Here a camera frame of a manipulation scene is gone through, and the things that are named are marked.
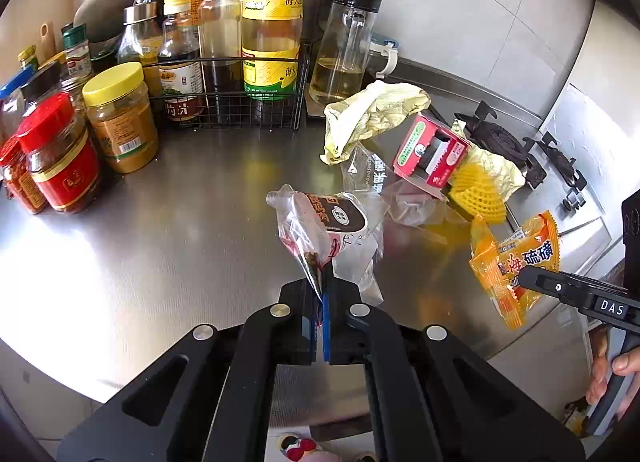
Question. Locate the green label vinegar bottle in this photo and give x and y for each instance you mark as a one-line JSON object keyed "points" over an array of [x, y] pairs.
{"points": [[271, 31]]}

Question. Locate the yellow foam fruit net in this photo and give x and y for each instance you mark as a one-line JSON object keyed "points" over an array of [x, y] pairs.
{"points": [[473, 191]]}

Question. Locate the grey ladle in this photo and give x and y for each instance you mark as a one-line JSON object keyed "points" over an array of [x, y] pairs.
{"points": [[104, 19]]}

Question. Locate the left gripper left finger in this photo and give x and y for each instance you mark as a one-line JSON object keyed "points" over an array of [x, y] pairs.
{"points": [[208, 397]]}

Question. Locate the black wire rack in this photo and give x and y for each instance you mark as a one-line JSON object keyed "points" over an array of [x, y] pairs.
{"points": [[238, 109]]}

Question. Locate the red milk carton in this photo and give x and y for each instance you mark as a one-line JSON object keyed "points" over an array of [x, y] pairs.
{"points": [[428, 155]]}

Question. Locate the orange snack packet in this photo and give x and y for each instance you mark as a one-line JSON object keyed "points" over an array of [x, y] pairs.
{"points": [[496, 265]]}

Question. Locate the yellow crumpled paper right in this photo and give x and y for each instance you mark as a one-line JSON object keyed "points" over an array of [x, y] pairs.
{"points": [[505, 176]]}

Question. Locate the dark soy sauce bottle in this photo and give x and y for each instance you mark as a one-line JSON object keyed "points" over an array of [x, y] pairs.
{"points": [[179, 63]]}

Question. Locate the yellow lid sauce jar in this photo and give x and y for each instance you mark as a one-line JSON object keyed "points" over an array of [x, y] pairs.
{"points": [[119, 110]]}

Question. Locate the green cap spice shaker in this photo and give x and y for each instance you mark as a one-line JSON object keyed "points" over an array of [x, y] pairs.
{"points": [[77, 53]]}

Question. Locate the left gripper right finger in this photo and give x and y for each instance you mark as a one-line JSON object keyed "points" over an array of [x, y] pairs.
{"points": [[431, 397]]}

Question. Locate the red lid chili jar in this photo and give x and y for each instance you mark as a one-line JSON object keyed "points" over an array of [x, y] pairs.
{"points": [[61, 157]]}

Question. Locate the gold cap oil bottle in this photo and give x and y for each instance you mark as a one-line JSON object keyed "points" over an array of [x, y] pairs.
{"points": [[219, 34]]}

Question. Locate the clear printed plastic bag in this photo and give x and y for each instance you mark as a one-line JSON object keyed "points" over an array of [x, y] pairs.
{"points": [[407, 204]]}

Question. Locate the printed plastic wrapper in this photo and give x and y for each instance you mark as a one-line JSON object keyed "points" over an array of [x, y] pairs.
{"points": [[344, 231]]}

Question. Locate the glass oil dispenser black lid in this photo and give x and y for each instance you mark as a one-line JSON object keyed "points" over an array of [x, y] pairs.
{"points": [[344, 50]]}

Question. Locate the yellow crumpled paper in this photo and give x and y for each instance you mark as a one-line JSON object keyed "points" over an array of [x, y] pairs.
{"points": [[378, 108], [505, 176]]}

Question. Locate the yellow crumpled paper left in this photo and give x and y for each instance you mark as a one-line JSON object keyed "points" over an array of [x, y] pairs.
{"points": [[378, 108]]}

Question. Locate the glass jar blue lid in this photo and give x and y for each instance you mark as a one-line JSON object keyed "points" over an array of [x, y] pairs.
{"points": [[383, 56]]}

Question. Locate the steel lid glass bottle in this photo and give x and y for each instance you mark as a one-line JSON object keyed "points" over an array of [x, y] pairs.
{"points": [[141, 43]]}

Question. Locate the small red chili jar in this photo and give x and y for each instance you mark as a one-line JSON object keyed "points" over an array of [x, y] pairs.
{"points": [[16, 176]]}

